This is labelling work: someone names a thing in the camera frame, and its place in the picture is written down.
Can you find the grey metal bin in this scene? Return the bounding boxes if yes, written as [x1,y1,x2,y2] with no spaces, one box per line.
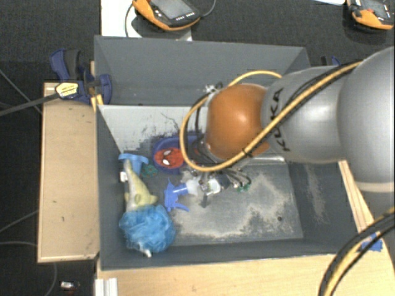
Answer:
[93,35,360,271]

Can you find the red and blue spider-face toy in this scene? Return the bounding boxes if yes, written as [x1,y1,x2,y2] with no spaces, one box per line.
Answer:
[151,135,202,176]

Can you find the small dark green toy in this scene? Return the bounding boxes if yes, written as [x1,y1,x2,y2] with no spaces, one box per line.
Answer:
[141,164,158,179]

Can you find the blue mesh bath sponge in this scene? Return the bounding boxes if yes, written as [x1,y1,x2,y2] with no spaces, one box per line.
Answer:
[118,204,178,254]

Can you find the pale yellow-green pointed toy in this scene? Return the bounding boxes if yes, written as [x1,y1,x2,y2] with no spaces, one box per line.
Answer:
[122,158,159,212]

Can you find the pale wood flat board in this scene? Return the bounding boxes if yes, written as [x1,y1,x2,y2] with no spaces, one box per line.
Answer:
[37,81,101,264]

